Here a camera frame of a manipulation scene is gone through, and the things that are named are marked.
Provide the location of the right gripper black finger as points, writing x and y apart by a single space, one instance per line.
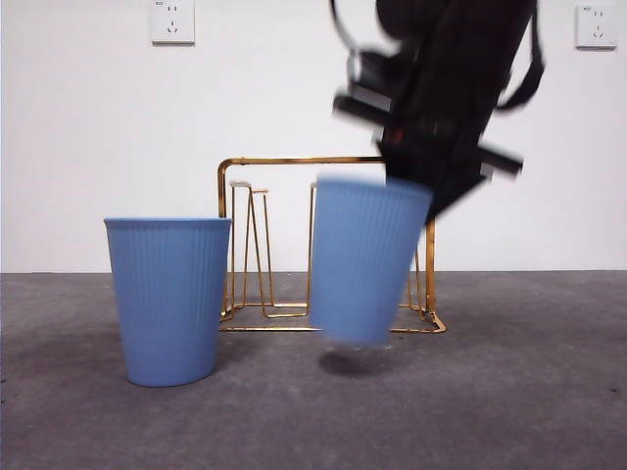
409 169
455 186

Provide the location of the blue ribbed plastic cup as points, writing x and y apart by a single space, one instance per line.
365 264
166 303

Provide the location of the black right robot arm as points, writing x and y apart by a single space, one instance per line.
455 73

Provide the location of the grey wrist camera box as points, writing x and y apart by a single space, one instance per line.
370 73

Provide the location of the white wall power socket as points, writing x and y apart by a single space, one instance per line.
171 24
595 29

